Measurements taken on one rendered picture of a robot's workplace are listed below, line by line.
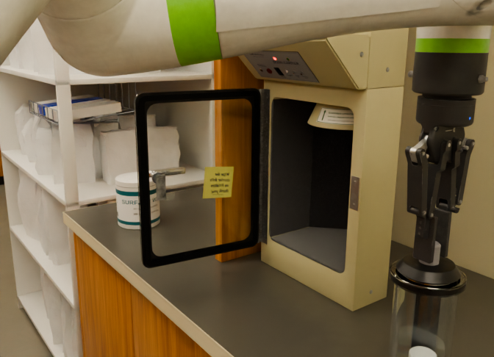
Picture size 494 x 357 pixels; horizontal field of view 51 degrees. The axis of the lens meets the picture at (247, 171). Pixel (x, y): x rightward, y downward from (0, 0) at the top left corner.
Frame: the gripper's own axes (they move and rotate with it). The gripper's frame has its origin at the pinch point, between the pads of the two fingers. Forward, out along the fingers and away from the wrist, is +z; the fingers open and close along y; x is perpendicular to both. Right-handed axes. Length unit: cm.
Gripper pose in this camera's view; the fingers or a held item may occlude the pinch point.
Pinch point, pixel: (432, 235)
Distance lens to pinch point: 80.7
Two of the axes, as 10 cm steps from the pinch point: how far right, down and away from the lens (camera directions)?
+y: -8.1, 1.4, -5.7
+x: 5.9, 2.0, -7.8
